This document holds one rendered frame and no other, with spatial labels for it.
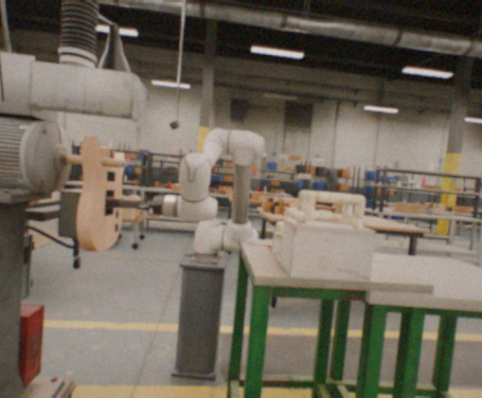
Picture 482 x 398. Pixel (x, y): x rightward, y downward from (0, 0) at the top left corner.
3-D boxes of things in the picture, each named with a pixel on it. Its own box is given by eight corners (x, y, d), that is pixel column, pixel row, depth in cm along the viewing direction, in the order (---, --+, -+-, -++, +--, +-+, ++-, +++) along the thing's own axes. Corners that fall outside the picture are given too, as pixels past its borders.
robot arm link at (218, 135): (202, 136, 149) (228, 138, 149) (208, 121, 163) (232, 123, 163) (203, 158, 157) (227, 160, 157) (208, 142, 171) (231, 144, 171)
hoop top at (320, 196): (306, 201, 92) (307, 190, 92) (303, 200, 95) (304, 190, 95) (366, 206, 94) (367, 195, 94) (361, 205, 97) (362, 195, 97)
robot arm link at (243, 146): (224, 241, 195) (257, 244, 195) (221, 255, 181) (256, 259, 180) (229, 127, 164) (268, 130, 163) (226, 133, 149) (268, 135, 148)
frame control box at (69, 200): (11, 251, 116) (14, 188, 115) (43, 240, 137) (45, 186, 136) (76, 255, 119) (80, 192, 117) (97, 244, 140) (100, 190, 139)
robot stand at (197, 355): (181, 350, 204) (188, 252, 200) (220, 353, 203) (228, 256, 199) (170, 376, 176) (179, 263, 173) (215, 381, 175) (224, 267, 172)
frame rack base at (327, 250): (290, 279, 91) (294, 225, 91) (278, 264, 107) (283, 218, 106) (370, 282, 94) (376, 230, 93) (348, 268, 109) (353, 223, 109)
